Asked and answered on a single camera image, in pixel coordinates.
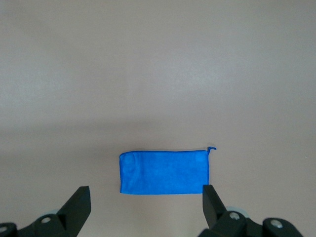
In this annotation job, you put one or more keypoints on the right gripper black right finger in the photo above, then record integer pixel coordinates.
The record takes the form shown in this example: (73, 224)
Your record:
(214, 212)

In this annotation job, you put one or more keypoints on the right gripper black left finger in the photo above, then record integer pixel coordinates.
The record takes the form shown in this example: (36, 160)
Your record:
(74, 209)

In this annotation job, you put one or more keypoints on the blue microfibre towel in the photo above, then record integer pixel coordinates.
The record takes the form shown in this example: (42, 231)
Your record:
(163, 172)

